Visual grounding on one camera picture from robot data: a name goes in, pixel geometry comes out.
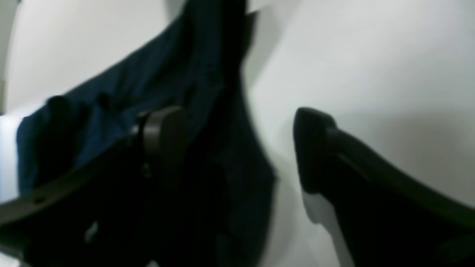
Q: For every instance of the dark navy T-shirt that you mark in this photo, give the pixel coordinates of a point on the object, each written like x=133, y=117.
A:
x=222, y=204

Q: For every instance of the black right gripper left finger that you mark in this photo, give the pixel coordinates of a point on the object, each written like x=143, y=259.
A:
x=103, y=214

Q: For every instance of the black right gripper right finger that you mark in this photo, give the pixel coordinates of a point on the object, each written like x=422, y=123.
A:
x=387, y=218

